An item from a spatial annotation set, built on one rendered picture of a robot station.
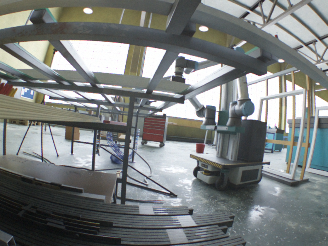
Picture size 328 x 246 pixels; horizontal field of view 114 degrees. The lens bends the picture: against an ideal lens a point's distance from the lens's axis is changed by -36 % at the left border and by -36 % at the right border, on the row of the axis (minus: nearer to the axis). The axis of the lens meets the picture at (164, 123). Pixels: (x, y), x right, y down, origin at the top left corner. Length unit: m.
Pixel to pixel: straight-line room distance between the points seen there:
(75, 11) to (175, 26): 12.46
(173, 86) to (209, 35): 11.21
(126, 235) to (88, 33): 0.49
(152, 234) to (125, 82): 0.87
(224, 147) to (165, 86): 1.38
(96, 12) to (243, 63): 11.87
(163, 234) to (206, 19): 0.53
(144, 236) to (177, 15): 0.50
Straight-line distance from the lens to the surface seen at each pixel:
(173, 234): 0.50
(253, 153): 2.13
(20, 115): 0.24
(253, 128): 2.07
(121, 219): 0.54
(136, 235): 0.47
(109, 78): 1.09
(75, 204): 0.61
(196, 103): 2.26
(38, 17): 0.43
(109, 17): 11.63
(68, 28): 0.39
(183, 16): 0.28
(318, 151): 4.28
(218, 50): 0.39
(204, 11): 0.33
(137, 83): 1.06
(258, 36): 0.39
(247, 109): 1.65
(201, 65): 1.72
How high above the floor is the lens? 0.62
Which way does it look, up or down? 2 degrees up
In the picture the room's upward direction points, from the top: 6 degrees clockwise
